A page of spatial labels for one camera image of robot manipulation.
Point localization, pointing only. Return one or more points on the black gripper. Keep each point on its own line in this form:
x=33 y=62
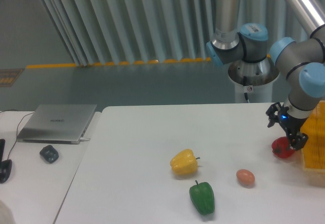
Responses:
x=278 y=113

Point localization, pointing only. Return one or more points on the red bell pepper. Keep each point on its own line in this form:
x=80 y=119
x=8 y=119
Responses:
x=281 y=148

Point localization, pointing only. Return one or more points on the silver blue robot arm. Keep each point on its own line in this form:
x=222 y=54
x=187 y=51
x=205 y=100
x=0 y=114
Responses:
x=301 y=63

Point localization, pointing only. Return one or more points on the yellow plastic basket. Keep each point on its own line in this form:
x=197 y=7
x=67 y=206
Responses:
x=313 y=151

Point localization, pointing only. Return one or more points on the brown egg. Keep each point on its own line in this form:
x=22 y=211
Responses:
x=245 y=177

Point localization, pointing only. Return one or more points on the green bell pepper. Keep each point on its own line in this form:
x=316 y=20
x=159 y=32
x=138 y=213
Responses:
x=202 y=197

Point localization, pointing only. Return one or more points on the yellow bell pepper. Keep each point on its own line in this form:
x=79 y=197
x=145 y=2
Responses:
x=184 y=163

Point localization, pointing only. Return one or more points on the white folding partition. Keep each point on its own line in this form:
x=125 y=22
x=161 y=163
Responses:
x=134 y=31

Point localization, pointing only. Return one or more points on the silver laptop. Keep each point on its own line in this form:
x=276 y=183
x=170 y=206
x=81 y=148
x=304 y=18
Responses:
x=62 y=124

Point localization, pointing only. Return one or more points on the black device with stand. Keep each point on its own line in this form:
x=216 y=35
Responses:
x=6 y=165

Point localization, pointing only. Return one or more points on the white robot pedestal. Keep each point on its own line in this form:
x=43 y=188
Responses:
x=254 y=92

